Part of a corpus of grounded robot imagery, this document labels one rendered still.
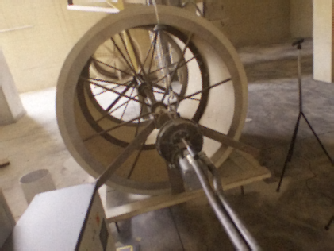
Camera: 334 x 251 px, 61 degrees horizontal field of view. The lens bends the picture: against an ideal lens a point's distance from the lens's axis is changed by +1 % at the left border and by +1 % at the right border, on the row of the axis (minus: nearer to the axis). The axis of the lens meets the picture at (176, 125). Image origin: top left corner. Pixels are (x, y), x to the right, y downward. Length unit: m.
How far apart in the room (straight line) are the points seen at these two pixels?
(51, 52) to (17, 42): 1.24
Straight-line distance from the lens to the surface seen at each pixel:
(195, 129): 1.67
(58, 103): 2.46
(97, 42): 2.36
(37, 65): 12.97
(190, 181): 1.48
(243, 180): 2.66
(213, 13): 8.41
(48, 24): 12.80
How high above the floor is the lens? 1.59
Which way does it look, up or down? 20 degrees down
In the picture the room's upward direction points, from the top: 11 degrees counter-clockwise
